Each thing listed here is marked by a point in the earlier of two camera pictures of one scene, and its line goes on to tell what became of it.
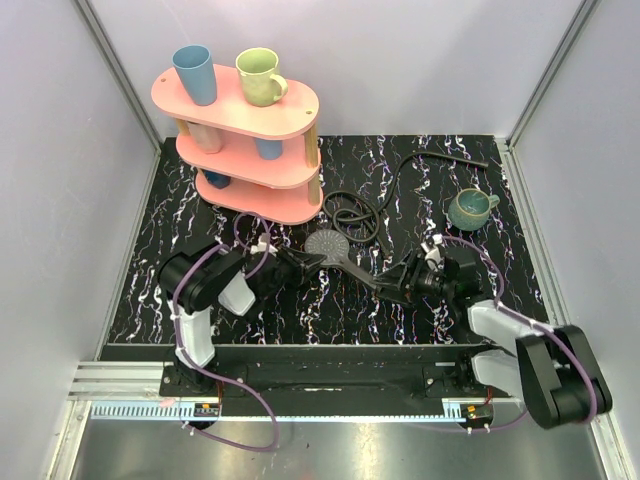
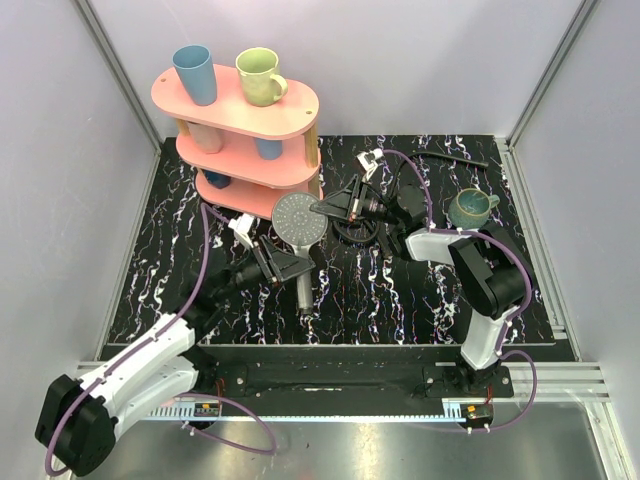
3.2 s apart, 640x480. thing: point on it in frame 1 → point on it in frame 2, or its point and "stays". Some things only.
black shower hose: (387, 197) stays
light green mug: (256, 67) stays
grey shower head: (335, 246) → (299, 227)
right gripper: (394, 277) → (355, 202)
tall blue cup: (198, 70) stays
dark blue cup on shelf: (218, 181) stays
